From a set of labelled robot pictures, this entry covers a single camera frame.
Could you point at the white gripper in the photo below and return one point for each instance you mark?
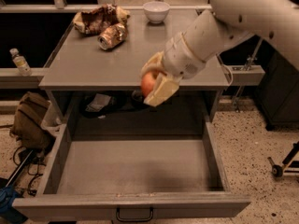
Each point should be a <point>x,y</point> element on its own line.
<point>179,60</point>

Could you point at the red apple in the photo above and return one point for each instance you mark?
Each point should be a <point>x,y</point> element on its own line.
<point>148,82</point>

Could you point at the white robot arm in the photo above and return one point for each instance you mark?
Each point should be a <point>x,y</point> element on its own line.
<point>227,24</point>

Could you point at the open grey top drawer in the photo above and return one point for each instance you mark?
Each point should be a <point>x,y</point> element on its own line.
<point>90,180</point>

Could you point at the crushed gold soda can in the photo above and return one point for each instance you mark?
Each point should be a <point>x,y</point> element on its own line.
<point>112,36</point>

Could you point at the white ceramic bowl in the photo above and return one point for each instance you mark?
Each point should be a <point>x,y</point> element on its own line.
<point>156,11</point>

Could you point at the dark bag under cabinet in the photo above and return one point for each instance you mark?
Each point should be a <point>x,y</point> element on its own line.
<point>102,103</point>

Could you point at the grey metal cabinet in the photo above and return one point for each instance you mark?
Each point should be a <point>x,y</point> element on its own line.
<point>80,65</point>

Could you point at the crumpled brown chip bag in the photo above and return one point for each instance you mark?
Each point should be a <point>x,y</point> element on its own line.
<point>94,22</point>

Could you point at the metal tripod stand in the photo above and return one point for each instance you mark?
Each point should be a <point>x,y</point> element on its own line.
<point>246,67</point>

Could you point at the clear plastic water bottle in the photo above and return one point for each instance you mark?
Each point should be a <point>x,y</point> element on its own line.
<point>20,63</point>

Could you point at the brown canvas backpack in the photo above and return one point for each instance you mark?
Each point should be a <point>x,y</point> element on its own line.
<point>28,118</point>

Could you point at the black wheeled stand leg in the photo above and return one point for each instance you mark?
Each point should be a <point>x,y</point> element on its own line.
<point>289,164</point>

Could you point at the blue object on floor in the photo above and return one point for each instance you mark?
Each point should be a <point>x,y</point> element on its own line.
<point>7,211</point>

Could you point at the black drawer handle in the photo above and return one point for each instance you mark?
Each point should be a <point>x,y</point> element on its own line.
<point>126,215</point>

